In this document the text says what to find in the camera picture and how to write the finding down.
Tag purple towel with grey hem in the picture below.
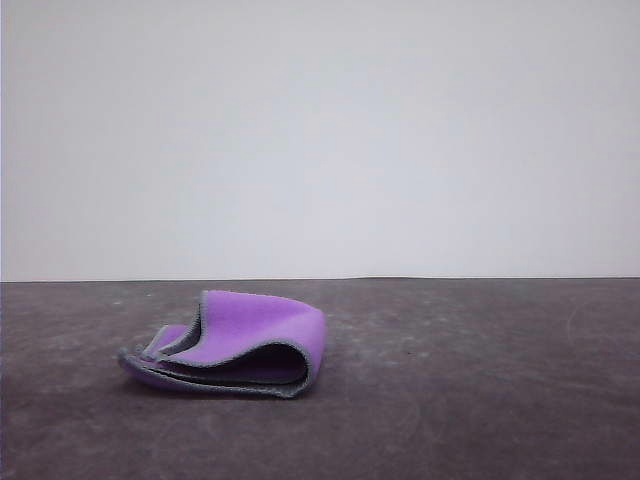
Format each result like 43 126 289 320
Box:
117 288 329 400

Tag grey table cloth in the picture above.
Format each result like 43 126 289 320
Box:
0 275 640 480

